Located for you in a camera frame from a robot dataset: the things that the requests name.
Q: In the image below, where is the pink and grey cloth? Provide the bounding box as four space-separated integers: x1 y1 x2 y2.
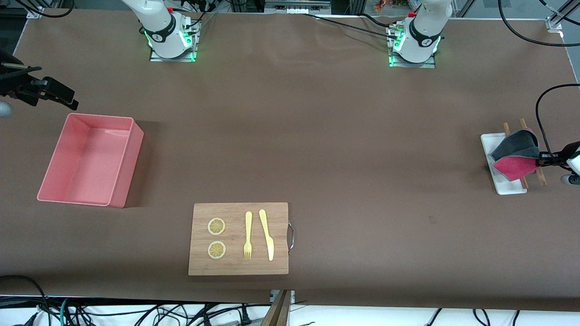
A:
489 129 542 182

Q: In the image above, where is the pink plastic bin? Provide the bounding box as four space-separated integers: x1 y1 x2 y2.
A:
37 113 145 209

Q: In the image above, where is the yellow fork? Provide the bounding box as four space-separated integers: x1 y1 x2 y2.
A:
243 211 253 260

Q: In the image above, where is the wooden cutting board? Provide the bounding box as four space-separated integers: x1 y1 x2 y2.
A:
188 202 295 276

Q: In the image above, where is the yellow knife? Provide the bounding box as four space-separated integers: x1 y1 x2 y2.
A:
259 209 275 262

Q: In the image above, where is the wooden plank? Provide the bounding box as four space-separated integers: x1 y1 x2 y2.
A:
261 290 292 326

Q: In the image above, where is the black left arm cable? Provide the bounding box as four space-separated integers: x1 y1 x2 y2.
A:
498 0 580 157

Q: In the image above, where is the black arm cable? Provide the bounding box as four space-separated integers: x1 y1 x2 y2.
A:
17 0 75 19
498 0 580 157

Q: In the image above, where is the white rack base plate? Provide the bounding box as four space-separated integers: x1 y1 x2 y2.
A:
480 132 527 196

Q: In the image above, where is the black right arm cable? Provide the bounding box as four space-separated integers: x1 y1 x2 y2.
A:
17 0 75 19

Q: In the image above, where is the aluminium frame profile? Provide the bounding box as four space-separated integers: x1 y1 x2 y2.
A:
265 0 332 14
26 0 46 19
546 0 580 32

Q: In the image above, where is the black looped floor cable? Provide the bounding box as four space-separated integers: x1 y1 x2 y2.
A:
0 275 50 326

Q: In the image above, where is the black cable on table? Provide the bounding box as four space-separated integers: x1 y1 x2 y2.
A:
303 13 399 40

